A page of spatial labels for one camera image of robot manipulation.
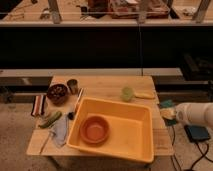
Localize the green kitchen sponge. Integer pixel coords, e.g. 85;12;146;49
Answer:
159;100;177;126

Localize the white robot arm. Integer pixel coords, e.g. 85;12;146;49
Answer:
160;102;213;129

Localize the green plastic cup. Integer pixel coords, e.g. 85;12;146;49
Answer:
121;87;134;102

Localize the small metal cup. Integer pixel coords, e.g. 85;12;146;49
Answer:
67;79;78;94

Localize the black floor pedal box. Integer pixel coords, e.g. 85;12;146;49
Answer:
184;125;211;142

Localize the yellow banana toy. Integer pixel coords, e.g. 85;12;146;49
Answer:
134;92;155;99

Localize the yellow plastic tub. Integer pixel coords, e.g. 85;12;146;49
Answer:
67;98;154;163

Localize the orange plastic bowl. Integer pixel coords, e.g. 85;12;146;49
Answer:
79;116;110;145

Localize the grey blue cloth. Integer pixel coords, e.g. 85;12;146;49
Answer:
50;115;69;148

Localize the green cucumber toy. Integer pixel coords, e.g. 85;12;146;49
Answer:
39;111;62;129

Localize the dark red bowl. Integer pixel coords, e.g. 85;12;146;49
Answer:
47;84;68;106

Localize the small wooden table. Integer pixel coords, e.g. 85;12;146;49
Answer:
27;76;174;156

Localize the wooden stick utensil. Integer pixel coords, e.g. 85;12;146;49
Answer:
39;134;50;155

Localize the wooden handled brush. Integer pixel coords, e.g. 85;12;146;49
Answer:
68;88;84;120

